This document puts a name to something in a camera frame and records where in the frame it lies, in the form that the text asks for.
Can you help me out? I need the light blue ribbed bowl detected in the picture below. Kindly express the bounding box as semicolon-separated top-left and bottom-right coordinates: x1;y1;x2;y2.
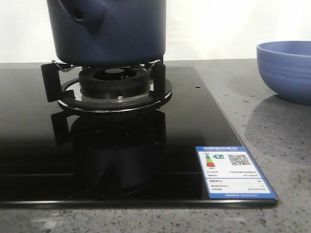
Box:
257;41;311;105

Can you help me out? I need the black metal pot support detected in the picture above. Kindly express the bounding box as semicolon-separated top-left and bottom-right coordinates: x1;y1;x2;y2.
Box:
41;60;172;115

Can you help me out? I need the dark blue ceramic pot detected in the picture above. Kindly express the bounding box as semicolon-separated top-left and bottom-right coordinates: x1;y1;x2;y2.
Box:
47;0;166;67

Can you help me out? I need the black gas burner head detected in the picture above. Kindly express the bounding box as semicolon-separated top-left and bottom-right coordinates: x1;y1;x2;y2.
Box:
79;67;150;99

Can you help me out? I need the blue white energy label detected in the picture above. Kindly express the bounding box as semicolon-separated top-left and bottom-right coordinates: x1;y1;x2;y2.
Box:
196;146;276;200

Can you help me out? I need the black glass gas cooktop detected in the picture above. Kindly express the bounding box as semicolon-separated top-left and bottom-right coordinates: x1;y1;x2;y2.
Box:
0;67;277;208

